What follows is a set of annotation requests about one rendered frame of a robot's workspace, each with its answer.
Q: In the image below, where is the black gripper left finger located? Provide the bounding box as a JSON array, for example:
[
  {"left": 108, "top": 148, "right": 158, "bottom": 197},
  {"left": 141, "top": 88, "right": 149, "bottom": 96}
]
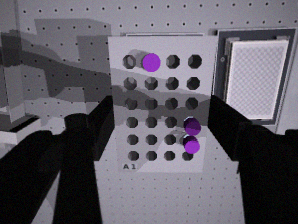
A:
[{"left": 0, "top": 95, "right": 115, "bottom": 224}]

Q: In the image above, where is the grey base plate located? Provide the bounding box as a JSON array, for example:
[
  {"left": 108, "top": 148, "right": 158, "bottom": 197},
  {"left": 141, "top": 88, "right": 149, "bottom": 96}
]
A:
[{"left": 14, "top": 0, "right": 298, "bottom": 224}]

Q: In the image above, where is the grey perforated block with holes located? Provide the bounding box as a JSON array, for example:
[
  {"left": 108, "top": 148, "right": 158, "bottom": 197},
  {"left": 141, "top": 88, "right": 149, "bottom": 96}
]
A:
[
  {"left": 108, "top": 36, "right": 217, "bottom": 172},
  {"left": 0, "top": 49, "right": 9, "bottom": 108}
]

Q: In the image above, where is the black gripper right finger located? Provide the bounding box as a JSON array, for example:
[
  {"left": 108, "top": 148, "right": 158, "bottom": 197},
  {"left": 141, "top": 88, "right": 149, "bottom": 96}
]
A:
[{"left": 207, "top": 95, "right": 298, "bottom": 224}]

